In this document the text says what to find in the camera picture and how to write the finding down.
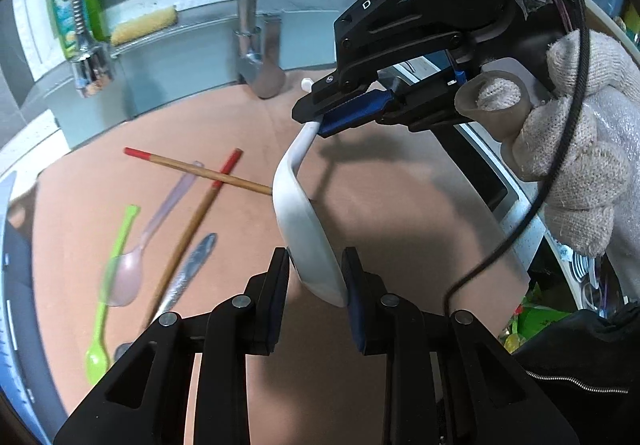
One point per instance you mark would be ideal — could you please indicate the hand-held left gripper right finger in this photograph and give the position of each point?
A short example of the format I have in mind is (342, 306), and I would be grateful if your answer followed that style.
(356, 315)

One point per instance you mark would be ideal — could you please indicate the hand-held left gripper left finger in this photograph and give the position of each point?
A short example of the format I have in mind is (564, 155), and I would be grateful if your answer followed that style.
(277, 305)

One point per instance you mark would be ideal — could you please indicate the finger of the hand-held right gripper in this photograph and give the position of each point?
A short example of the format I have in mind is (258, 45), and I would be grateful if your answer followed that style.
(320, 97)
(360, 112)

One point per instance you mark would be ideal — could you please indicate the white ceramic spoon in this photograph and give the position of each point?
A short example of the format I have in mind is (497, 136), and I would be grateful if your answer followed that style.
(305, 235)

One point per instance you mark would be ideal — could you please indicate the red-tipped wooden chopstick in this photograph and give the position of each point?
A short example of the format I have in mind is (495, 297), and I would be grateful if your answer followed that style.
(235, 181)
(200, 210)

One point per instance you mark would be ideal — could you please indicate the pink translucent spoon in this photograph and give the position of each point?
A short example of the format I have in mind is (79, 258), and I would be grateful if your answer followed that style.
(125, 275)

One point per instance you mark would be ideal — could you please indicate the green plastic spoon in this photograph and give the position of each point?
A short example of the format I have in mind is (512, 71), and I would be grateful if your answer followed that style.
(97, 355)

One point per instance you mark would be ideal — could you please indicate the blue plastic basket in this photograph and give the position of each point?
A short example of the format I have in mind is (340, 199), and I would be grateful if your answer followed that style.
(6, 190)

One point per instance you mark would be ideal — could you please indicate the person's right hand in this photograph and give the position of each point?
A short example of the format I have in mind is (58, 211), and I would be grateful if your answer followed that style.
(565, 150)

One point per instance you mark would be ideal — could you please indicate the peach rubber mat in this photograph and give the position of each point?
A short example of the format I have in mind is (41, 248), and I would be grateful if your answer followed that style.
(400, 205)

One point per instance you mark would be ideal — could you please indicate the colourful plastic packets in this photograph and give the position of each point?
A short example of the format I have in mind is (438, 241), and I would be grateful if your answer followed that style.
(540, 320)

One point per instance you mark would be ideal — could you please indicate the yellow sponge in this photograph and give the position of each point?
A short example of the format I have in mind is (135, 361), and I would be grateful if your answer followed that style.
(145, 25)

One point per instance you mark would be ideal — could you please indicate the shiny metal kitchenware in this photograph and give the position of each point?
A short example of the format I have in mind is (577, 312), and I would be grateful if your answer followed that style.
(590, 285)

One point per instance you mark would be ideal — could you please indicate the black jacket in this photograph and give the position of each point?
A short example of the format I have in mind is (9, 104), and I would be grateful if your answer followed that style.
(590, 400)

